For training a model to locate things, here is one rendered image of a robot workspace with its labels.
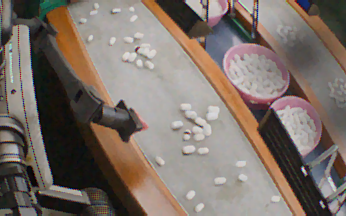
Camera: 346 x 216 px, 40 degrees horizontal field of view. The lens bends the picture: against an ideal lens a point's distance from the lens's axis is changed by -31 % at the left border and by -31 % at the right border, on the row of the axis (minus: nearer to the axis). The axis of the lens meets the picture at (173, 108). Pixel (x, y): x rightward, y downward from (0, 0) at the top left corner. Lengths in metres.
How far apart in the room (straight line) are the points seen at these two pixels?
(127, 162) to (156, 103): 0.26
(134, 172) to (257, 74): 0.59
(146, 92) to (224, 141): 0.29
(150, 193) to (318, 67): 0.91
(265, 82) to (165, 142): 0.42
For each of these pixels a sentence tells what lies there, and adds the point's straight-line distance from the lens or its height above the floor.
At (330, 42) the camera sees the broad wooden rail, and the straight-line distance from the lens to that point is 2.44.
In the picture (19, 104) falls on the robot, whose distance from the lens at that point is 1.09.
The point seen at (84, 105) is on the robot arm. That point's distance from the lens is 1.61.
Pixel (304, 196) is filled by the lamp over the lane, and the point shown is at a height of 1.07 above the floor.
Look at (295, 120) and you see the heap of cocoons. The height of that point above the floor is 0.73.
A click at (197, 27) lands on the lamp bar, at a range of 1.75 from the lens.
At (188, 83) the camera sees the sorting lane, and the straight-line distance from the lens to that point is 2.07.
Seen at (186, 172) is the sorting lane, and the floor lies 0.74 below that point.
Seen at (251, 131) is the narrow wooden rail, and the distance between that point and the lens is 1.94.
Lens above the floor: 2.24
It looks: 49 degrees down
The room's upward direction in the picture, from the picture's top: 5 degrees clockwise
